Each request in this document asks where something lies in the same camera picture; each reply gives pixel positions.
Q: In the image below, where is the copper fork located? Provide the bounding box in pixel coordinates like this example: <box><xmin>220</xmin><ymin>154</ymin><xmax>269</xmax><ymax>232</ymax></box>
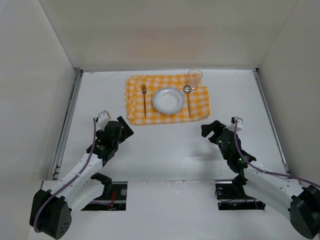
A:
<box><xmin>141</xmin><ymin>84</ymin><xmax>147</xmax><ymax>118</ymax></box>

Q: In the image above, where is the yellow white checkered cloth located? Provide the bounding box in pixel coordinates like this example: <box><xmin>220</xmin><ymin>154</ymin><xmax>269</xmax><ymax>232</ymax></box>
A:
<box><xmin>124</xmin><ymin>74</ymin><xmax>210</xmax><ymax>125</ymax></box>

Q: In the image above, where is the silver spoon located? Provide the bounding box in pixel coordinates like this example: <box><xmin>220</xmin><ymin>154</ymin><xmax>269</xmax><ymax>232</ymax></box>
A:
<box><xmin>182</xmin><ymin>85</ymin><xmax>192</xmax><ymax>117</ymax></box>

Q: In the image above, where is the white paper plate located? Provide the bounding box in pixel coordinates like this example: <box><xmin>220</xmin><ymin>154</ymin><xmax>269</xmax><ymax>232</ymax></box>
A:
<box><xmin>152</xmin><ymin>87</ymin><xmax>185</xmax><ymax>115</ymax></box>

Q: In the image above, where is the clear plastic cup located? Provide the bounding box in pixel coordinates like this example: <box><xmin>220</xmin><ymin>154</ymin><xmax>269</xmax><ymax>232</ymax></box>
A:
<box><xmin>188</xmin><ymin>69</ymin><xmax>203</xmax><ymax>89</ymax></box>

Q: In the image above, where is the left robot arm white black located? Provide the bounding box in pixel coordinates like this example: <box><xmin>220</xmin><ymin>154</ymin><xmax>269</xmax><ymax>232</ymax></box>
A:
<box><xmin>29</xmin><ymin>111</ymin><xmax>134</xmax><ymax>240</ymax></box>

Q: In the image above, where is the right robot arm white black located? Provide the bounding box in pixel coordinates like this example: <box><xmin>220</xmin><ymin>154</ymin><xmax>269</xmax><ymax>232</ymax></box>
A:
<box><xmin>201</xmin><ymin>117</ymin><xmax>320</xmax><ymax>240</ymax></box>

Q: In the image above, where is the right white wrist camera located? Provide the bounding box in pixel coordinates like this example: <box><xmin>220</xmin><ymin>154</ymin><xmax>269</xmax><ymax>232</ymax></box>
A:
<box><xmin>224</xmin><ymin>116</ymin><xmax>244</xmax><ymax>132</ymax></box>

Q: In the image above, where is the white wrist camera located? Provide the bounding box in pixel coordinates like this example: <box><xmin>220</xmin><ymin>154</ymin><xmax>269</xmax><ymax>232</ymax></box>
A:
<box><xmin>96</xmin><ymin>110</ymin><xmax>111</xmax><ymax>130</ymax></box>
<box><xmin>224</xmin><ymin>116</ymin><xmax>244</xmax><ymax>132</ymax></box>

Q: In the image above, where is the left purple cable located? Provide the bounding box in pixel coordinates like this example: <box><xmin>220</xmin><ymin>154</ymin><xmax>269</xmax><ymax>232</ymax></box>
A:
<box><xmin>33</xmin><ymin>117</ymin><xmax>113</xmax><ymax>233</ymax></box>

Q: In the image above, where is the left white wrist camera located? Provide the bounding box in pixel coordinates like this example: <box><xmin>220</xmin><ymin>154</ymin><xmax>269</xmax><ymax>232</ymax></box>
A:
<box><xmin>96</xmin><ymin>110</ymin><xmax>111</xmax><ymax>130</ymax></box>

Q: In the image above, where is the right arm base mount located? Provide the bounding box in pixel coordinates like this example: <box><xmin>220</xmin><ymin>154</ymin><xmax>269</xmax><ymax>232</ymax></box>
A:
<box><xmin>214</xmin><ymin>182</ymin><xmax>266</xmax><ymax>211</ymax></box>

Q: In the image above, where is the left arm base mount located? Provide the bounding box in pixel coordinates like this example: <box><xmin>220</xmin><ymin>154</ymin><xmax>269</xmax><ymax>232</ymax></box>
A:
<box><xmin>82</xmin><ymin>173</ymin><xmax>128</xmax><ymax>211</ymax></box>

